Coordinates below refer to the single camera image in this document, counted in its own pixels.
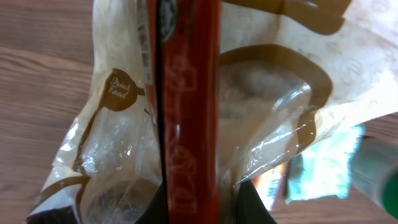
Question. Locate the teal wet wipes pack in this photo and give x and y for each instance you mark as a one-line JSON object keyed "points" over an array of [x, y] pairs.
{"points": [[323, 169]]}

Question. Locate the beige snack pouch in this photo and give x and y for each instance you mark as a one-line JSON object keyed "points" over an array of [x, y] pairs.
{"points": [[290, 74]]}

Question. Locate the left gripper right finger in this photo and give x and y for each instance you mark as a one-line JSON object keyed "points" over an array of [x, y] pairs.
{"points": [[250, 208]]}

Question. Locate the red snack stick packet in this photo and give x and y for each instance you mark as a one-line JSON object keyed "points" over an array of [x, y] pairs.
{"points": [[185, 44]]}

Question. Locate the orange Kleenex tissue pack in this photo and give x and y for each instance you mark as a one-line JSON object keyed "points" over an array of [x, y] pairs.
{"points": [[267, 185]]}

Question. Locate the green lid jar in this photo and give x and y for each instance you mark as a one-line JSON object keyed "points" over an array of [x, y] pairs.
{"points": [[374, 173]]}

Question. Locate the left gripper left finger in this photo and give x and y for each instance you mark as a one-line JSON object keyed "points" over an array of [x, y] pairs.
{"points": [[157, 211]]}

